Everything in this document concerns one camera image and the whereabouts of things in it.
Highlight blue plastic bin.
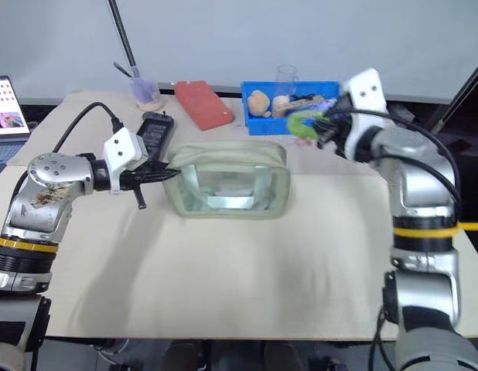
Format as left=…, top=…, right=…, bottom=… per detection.
left=240, top=80, right=341, bottom=137

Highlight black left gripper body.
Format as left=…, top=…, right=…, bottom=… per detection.
left=120, top=161, right=156, bottom=211

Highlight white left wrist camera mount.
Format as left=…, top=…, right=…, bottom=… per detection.
left=103, top=127, right=149, bottom=195

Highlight open laptop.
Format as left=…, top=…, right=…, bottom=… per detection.
left=0, top=74, right=32, bottom=183

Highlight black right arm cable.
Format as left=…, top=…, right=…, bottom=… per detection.
left=350, top=109, right=463, bottom=227

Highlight green clear-window zip pouch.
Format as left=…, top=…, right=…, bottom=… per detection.
left=162, top=139, right=292, bottom=221

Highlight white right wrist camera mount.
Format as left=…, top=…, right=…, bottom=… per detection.
left=340, top=68, right=391, bottom=160

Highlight beige plush toy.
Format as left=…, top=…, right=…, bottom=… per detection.
left=271, top=95, right=293, bottom=119

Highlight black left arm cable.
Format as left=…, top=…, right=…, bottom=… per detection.
left=52, top=101, right=125, bottom=152

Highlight round wooden coaster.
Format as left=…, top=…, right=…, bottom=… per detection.
left=135, top=97, right=166, bottom=114

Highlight black power adapter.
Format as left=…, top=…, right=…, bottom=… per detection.
left=139, top=111, right=176, bottom=164

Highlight clear cup with purple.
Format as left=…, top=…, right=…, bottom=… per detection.
left=129, top=75, right=162, bottom=106

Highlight yellow cable tie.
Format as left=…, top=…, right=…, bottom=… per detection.
left=392, top=221, right=478, bottom=238

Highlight dark rounded shape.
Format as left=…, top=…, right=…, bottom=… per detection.
left=160, top=339, right=211, bottom=371

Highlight tan plush toy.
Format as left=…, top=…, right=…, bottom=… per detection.
left=247, top=89, right=272, bottom=118

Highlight black slanted stand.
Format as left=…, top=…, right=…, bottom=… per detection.
left=431, top=55, right=478, bottom=137

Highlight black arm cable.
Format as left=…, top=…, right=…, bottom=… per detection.
left=52, top=101, right=125, bottom=152
left=350, top=109, right=463, bottom=227

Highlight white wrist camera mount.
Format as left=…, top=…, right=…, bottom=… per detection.
left=340, top=68, right=391, bottom=160
left=103, top=127, right=149, bottom=195

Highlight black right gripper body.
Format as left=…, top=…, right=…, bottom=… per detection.
left=326, top=94, right=355, bottom=151

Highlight black slanted pole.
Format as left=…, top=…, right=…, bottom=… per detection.
left=107, top=0, right=142, bottom=79

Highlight green plush keychain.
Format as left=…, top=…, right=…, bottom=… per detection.
left=286, top=109, right=326, bottom=142

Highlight beige tablecloth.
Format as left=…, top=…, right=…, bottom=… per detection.
left=0, top=90, right=478, bottom=342

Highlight multicoloured small toy pile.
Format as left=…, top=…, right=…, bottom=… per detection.
left=288, top=94, right=338, bottom=114

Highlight red brick-shaped block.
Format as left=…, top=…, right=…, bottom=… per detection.
left=173, top=80, right=236, bottom=132

